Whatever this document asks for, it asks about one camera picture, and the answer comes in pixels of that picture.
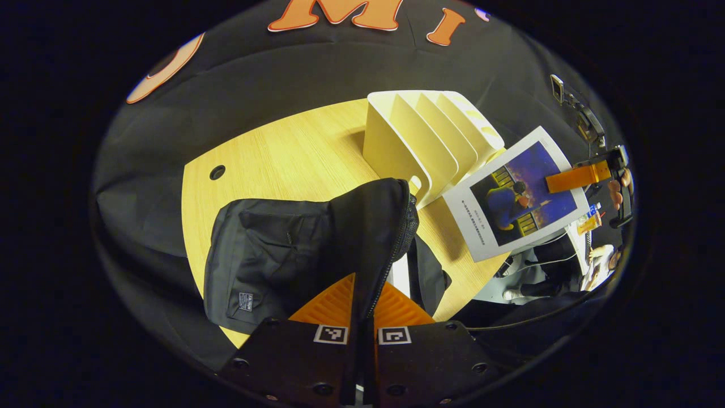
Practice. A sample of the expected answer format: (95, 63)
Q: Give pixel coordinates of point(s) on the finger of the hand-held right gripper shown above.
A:
(572, 178)

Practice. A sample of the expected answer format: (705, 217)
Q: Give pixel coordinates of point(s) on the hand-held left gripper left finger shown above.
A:
(283, 357)

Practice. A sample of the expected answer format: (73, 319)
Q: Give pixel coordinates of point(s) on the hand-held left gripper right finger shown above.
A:
(430, 357)

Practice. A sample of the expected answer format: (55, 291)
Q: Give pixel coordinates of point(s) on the blue cover book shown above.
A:
(510, 198)

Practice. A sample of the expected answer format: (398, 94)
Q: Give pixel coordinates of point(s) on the white book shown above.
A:
(401, 277)

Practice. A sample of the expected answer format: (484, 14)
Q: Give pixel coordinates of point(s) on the black schoolbag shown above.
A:
(283, 249)

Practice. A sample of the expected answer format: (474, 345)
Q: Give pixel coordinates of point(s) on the white bookshelf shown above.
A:
(396, 147)

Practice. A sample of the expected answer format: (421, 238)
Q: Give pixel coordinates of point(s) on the black backdrop cloth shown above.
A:
(283, 73)

